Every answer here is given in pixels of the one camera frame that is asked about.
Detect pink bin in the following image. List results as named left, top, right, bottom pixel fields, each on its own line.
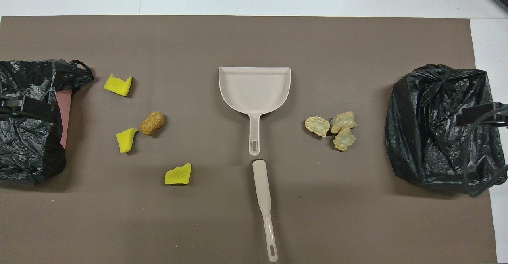
left=56, top=89, right=73, bottom=149

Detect wedge-shaped yellow sponge piece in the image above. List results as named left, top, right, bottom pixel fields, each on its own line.
left=116, top=128, right=139, bottom=154

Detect brown lump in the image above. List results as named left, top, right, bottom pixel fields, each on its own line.
left=140, top=111, right=165, bottom=136

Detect notched yellow sponge green backing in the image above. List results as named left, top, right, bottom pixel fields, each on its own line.
left=104, top=73, right=133, bottom=97

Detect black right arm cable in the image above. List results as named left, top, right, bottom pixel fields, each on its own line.
left=462, top=104, right=508, bottom=198

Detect brown paper table mat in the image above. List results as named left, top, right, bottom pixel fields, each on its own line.
left=0, top=15, right=498, bottom=264

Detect black bag over pink bin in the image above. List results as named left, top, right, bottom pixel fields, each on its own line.
left=0, top=59, right=96, bottom=185

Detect wide yellow sponge piece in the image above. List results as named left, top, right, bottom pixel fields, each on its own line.
left=164, top=163, right=192, bottom=185

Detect beige hand brush black bristles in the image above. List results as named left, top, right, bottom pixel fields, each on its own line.
left=252, top=160, right=279, bottom=263

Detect pale yellow foam chunk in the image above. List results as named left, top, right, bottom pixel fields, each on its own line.
left=305, top=116, right=331, bottom=138
left=331, top=111, right=358, bottom=134
left=333, top=124, right=356, bottom=152

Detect black trash bag bin liner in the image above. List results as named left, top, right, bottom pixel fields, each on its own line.
left=384, top=64, right=508, bottom=195

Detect beige plastic dustpan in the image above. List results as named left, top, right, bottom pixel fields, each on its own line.
left=218, top=66, right=292, bottom=156

